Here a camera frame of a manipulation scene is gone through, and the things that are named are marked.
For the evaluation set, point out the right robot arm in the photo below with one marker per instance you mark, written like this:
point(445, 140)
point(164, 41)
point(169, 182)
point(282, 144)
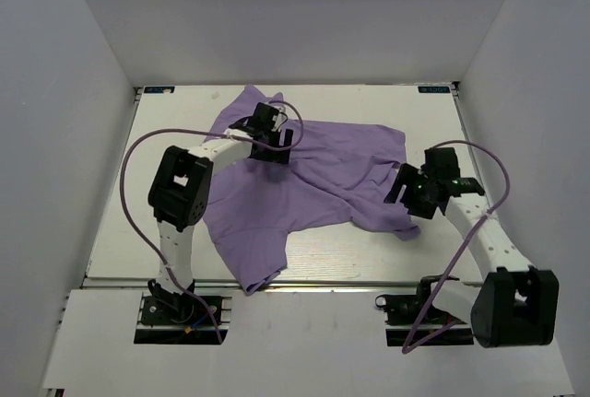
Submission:
point(488, 284)

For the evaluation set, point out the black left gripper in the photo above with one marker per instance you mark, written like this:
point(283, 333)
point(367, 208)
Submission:
point(277, 156)

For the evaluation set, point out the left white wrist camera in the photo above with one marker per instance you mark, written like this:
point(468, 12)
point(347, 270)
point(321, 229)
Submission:
point(280, 116)

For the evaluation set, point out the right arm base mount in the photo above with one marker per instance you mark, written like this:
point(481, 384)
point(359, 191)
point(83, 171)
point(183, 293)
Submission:
point(401, 310)

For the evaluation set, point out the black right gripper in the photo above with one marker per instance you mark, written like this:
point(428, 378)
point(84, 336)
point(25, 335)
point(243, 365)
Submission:
point(406, 173)

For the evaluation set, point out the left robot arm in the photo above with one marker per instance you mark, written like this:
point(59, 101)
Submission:
point(180, 190)

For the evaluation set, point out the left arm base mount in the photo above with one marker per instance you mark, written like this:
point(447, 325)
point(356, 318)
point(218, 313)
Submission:
point(166, 318)

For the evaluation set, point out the purple t shirt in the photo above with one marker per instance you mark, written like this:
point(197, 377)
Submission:
point(338, 173)

